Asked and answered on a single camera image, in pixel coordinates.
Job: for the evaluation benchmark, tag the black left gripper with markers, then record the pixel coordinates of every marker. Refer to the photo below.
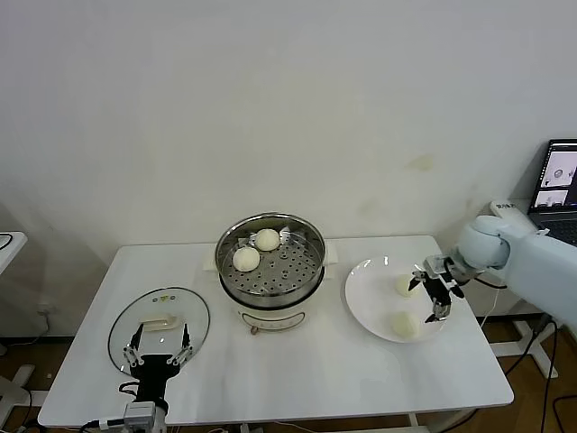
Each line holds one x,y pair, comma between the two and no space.
156,374

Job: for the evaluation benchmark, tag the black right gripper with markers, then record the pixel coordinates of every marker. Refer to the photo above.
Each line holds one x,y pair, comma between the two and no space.
441,291

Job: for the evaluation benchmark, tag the white steamed baozi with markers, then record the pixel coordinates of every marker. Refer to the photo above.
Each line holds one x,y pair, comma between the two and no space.
402,288
405,325
267,239
246,259

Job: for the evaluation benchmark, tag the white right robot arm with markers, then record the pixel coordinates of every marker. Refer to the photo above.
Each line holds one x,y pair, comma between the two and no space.
541,261

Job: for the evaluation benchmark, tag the stainless steel steamer basket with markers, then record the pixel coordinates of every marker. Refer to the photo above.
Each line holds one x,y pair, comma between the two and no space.
288,275

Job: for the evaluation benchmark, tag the round glass pot lid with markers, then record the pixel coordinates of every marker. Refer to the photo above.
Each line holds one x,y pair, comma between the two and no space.
194,311

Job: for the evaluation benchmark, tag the white round plate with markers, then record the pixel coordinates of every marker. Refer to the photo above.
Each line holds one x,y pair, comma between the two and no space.
369,297

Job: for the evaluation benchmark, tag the white printed label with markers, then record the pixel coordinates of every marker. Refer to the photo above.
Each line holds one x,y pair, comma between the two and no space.
506,206

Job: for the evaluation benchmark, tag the cream electric cooking pot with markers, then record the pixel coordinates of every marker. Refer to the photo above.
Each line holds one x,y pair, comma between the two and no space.
270,316

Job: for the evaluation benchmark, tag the white side table with laptop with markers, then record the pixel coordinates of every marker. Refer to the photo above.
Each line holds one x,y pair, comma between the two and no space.
518,216

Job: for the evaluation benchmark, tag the black laptop computer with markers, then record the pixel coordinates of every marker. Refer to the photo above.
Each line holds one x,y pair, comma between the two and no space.
556,180

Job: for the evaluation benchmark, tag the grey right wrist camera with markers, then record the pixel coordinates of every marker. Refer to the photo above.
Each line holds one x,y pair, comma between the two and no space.
436,264

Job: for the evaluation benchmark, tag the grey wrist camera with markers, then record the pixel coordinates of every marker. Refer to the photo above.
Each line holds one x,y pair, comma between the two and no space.
436,264
140,414

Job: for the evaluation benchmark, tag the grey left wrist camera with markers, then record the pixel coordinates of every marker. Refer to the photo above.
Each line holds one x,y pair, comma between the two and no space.
140,414

